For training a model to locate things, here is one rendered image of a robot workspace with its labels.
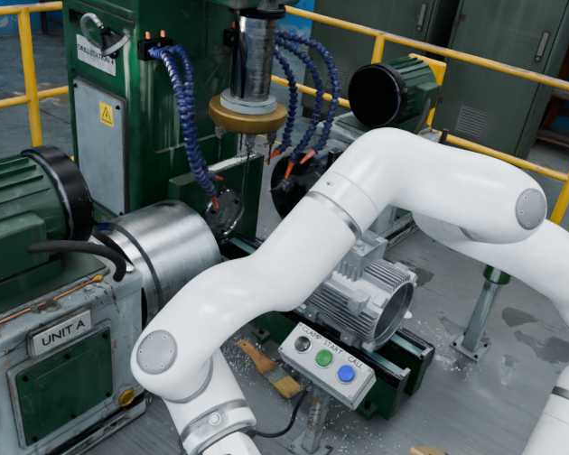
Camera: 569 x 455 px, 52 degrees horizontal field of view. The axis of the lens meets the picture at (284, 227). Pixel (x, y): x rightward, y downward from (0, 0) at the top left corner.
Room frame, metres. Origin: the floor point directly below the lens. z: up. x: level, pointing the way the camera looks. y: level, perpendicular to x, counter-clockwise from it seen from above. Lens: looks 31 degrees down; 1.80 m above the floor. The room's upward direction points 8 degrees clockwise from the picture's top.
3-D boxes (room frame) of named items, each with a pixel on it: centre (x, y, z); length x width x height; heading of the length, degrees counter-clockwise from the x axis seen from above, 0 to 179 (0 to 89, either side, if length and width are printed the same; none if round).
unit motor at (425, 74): (1.75, -0.32, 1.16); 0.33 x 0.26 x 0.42; 143
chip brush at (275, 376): (1.00, -0.01, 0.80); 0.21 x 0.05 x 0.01; 45
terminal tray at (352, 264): (1.09, -0.15, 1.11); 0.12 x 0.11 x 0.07; 53
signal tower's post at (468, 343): (1.18, -0.52, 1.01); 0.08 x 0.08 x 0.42; 53
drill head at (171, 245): (0.98, 0.30, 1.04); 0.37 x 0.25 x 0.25; 143
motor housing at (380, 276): (1.06, -0.18, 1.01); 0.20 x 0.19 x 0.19; 53
